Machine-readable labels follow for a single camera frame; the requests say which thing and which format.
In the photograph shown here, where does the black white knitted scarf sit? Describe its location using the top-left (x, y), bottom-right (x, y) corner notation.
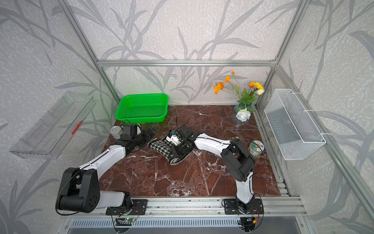
top-left (148, 137), bottom-right (185, 165)

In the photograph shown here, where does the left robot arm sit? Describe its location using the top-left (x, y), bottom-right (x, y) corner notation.
top-left (55, 123), bottom-right (156, 214)

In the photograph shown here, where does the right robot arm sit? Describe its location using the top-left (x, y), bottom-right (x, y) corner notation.
top-left (164, 125), bottom-right (255, 214)

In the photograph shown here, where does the green plastic basket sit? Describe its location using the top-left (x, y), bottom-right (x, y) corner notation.
top-left (116, 93), bottom-right (168, 124)

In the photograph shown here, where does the silver tin can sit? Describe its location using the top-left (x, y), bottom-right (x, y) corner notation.
top-left (110, 125), bottom-right (123, 139)

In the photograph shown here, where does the glass vase with flowers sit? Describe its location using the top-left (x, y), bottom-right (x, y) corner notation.
top-left (213, 71), bottom-right (265, 123)

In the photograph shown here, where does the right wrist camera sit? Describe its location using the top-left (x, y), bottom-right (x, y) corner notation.
top-left (166, 131), bottom-right (181, 145)

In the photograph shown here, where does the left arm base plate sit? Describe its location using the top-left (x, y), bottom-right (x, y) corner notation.
top-left (105, 199), bottom-right (148, 216)

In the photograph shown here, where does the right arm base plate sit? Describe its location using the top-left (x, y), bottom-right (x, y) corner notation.
top-left (222, 198), bottom-right (264, 215)

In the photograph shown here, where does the clear acrylic wall shelf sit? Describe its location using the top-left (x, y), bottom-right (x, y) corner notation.
top-left (9, 92), bottom-right (96, 160)

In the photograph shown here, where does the white wire mesh basket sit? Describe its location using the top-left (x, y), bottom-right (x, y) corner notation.
top-left (265, 89), bottom-right (326, 160)

